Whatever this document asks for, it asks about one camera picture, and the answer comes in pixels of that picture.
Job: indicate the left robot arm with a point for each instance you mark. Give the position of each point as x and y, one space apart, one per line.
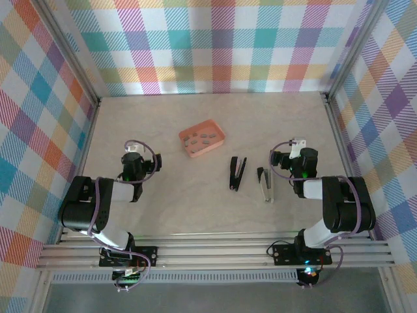
78 202

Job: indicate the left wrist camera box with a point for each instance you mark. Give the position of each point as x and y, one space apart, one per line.
135 148

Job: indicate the aluminium frame post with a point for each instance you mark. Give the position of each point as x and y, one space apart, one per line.
353 49
68 49

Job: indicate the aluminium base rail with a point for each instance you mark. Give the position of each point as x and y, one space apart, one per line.
211 252

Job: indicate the orange plastic tray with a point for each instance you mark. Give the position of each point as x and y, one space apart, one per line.
208 125

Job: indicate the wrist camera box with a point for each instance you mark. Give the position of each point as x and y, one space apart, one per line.
298 145
135 148

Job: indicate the black stapler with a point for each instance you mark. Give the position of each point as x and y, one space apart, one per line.
235 177

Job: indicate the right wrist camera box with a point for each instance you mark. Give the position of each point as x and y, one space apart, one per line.
298 145

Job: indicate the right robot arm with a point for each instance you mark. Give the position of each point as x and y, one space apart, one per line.
345 208

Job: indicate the aluminium side rail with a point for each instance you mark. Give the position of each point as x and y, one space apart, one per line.
341 143
87 143

